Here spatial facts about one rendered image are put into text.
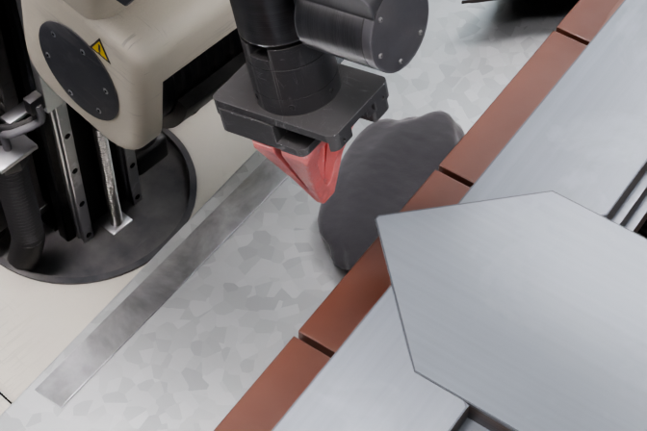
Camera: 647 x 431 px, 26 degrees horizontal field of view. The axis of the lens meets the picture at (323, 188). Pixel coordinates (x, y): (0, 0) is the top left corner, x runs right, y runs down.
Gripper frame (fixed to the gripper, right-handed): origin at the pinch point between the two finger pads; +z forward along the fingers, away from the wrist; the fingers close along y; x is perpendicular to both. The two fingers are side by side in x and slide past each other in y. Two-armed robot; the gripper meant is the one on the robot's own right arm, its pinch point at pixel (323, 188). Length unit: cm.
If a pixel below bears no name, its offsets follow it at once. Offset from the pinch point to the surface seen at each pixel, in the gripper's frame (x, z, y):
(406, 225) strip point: -0.6, 1.5, -6.4
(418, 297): 4.1, 2.4, -10.1
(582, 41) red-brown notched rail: -27.4, 5.2, -5.5
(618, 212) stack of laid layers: -11.3, 5.6, -16.7
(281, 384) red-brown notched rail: 12.7, 5.2, -4.4
